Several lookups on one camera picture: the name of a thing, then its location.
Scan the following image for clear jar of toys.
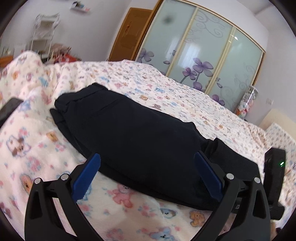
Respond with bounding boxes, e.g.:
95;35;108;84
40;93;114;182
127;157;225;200
235;85;258;120

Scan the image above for frosted glass sliding wardrobe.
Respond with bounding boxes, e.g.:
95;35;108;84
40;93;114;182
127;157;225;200
135;1;265;113

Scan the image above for teddy print bed blanket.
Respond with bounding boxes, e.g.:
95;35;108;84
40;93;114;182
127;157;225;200
1;52;268;240

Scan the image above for teddy print pillow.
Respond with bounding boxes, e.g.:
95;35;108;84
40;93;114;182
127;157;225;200
264;122;296;209

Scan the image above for black phone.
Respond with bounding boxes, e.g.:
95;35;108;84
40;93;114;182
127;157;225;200
0;97;23;128

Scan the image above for red clutter pile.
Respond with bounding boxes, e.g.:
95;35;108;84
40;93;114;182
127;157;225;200
50;45;82;64

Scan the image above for wall shelf with items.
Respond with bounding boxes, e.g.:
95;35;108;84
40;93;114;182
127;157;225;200
70;1;90;13

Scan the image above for beige headboard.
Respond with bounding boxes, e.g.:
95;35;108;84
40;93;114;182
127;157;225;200
259;108;295;135

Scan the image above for black pants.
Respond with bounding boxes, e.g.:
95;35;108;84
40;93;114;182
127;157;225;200
50;83;259;210

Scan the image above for white metal shelf rack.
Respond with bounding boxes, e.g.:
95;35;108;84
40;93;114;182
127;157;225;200
27;14;60;58

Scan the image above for wooden door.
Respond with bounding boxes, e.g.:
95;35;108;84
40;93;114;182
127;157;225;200
108;8;152;61

